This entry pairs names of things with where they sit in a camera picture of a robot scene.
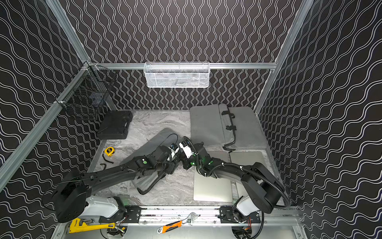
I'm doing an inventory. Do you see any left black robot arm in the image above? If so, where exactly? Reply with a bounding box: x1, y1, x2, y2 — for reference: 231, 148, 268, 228
52, 144, 185, 224

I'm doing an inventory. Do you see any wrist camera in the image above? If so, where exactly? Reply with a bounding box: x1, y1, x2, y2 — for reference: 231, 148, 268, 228
179, 141, 194, 159
170, 143, 179, 157

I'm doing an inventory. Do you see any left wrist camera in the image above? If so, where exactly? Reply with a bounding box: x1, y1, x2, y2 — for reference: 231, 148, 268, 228
170, 143, 179, 157

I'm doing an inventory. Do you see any grey laptop bag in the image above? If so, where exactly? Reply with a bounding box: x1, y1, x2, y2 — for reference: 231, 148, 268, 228
190, 104, 237, 150
120, 128, 179, 195
223, 107, 268, 151

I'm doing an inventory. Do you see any white wire mesh basket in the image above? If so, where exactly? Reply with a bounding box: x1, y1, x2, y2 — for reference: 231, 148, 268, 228
143, 62, 211, 88

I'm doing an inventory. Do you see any yellow pipe wrench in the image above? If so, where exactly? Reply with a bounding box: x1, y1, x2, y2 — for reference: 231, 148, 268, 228
68, 218, 116, 234

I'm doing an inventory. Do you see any black plastic tool case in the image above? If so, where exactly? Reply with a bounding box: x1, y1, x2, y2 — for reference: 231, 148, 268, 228
96, 111, 133, 140

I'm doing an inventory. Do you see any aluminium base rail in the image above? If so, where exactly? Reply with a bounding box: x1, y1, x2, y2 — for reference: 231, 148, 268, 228
98, 205, 299, 226

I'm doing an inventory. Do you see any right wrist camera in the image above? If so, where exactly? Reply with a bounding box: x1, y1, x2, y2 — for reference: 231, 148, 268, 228
179, 141, 194, 159

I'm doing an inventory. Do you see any black wire basket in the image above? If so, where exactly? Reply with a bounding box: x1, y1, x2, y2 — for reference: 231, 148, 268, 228
58, 62, 117, 121

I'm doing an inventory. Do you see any orange adjustable wrench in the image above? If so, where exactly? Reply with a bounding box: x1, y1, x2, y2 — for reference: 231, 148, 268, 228
157, 212, 198, 234

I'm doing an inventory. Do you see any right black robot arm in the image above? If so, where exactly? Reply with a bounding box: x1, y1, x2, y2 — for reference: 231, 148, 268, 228
179, 141, 290, 222

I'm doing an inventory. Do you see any silver laptop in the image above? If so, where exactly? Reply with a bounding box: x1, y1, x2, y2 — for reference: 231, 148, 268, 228
229, 150, 274, 203
193, 169, 233, 203

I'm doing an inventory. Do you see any yellow tape measure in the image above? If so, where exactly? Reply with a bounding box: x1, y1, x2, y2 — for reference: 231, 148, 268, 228
104, 147, 115, 157

